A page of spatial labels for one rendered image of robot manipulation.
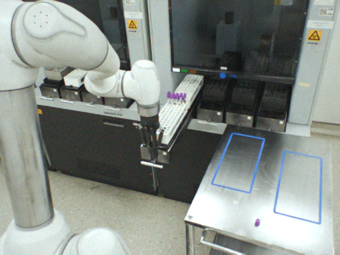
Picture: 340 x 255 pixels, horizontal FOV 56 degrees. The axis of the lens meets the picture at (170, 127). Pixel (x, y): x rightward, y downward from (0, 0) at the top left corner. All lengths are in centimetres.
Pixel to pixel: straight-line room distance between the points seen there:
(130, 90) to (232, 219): 57
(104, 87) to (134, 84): 11
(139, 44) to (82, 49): 108
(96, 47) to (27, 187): 39
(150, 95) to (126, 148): 89
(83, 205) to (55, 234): 142
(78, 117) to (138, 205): 72
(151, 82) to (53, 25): 60
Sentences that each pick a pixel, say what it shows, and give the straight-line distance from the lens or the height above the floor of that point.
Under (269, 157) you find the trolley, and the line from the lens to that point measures 135.
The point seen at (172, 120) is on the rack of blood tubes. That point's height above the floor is 87.
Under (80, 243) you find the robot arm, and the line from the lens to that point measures 89.
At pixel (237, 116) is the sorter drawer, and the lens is 163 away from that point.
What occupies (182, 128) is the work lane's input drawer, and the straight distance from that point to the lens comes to 152.
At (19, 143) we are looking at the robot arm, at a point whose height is 123.
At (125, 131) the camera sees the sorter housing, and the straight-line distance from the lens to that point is 194.
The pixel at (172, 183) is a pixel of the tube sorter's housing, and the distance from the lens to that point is 207.
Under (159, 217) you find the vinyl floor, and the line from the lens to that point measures 217.
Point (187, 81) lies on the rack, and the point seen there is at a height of 86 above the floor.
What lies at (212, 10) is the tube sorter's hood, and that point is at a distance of 153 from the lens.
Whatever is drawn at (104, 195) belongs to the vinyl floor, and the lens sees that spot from 237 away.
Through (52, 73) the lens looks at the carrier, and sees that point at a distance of 213.
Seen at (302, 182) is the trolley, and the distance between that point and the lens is 127.
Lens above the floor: 166
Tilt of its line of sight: 34 degrees down
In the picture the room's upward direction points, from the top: 3 degrees counter-clockwise
